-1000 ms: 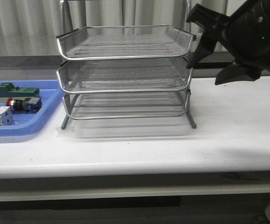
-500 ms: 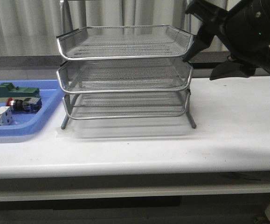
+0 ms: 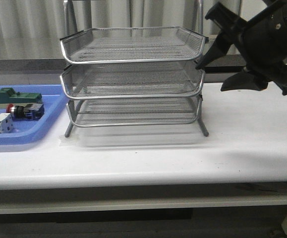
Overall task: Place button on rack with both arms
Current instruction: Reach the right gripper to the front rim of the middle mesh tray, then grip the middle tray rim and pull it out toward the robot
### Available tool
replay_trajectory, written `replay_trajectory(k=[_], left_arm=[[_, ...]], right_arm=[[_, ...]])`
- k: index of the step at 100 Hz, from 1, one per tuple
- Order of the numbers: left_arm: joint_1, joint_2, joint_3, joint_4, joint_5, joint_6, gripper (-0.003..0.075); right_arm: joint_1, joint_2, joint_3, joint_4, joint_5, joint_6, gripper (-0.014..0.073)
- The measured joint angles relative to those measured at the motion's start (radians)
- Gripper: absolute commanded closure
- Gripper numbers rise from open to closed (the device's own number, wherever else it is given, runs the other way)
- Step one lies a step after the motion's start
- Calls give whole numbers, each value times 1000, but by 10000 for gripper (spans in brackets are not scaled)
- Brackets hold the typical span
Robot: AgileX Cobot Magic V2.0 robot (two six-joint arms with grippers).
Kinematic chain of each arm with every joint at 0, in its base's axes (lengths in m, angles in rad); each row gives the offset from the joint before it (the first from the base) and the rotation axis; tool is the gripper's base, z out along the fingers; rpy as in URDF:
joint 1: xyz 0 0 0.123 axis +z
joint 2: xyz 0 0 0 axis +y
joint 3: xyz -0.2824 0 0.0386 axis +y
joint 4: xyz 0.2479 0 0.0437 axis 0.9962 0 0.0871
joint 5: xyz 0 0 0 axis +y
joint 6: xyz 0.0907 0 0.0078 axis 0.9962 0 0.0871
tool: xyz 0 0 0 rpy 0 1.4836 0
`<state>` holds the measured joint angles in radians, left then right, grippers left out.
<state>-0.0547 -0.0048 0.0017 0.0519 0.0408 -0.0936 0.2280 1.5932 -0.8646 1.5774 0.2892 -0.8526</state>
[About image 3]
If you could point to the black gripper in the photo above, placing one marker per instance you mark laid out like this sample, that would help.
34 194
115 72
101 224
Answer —
261 41

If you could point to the blue plastic tray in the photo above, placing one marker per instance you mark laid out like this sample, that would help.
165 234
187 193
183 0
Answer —
27 131

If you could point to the silver mesh tray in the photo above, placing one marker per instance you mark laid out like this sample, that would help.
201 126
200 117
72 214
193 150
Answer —
142 44
134 111
132 80

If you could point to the silver metal rack frame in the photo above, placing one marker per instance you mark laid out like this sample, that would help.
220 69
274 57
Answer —
198 12

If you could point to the dark granite counter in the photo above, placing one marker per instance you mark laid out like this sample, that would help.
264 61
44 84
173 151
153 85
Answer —
31 54

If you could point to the red emergency stop button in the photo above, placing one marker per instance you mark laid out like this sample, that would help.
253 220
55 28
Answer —
29 112

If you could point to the green terminal block module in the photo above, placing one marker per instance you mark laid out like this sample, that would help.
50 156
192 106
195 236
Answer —
9 96

